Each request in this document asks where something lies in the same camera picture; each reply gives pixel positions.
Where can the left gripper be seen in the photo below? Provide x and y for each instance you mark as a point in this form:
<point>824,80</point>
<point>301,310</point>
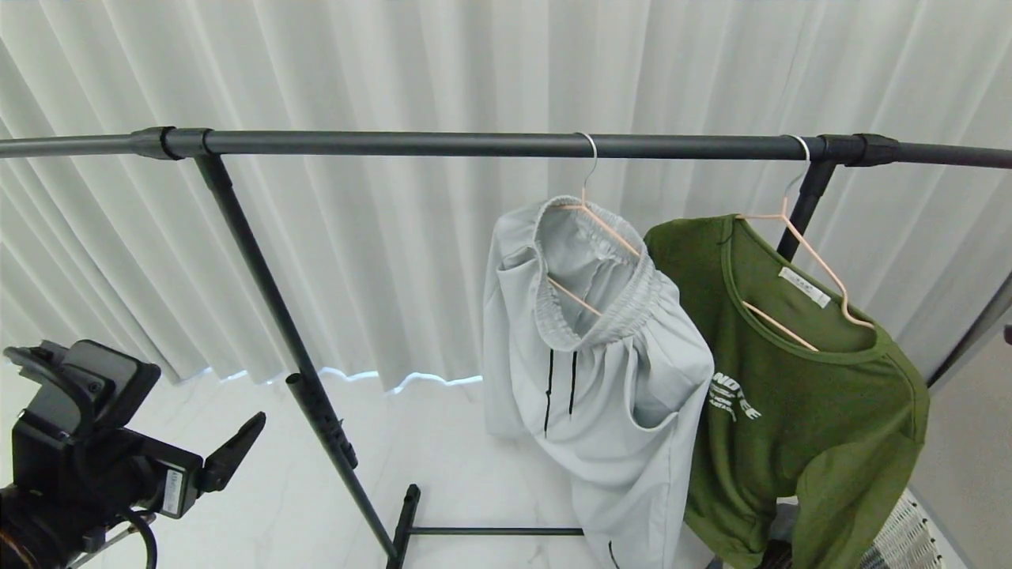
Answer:
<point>126,466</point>

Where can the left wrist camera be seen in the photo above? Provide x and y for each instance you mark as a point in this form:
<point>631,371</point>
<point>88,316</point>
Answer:
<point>103,379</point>

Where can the pale grey shorts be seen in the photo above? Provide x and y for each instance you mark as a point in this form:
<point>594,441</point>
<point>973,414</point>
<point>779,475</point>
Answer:
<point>617,411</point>

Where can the white laundry basket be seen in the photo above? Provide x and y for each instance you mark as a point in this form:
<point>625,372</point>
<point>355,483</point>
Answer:
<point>901,537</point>

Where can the pink clothes hanger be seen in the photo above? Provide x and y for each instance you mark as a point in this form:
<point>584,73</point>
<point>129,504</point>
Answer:
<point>609,229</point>
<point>814,253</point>

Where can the black clothes rack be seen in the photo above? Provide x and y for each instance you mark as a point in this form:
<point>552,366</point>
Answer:
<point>395,144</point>

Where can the white curtain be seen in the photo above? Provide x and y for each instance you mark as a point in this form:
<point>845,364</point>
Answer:
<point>395,261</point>

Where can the green garment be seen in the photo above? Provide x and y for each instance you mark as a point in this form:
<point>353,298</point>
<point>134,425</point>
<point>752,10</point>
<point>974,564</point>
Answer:
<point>822,411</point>

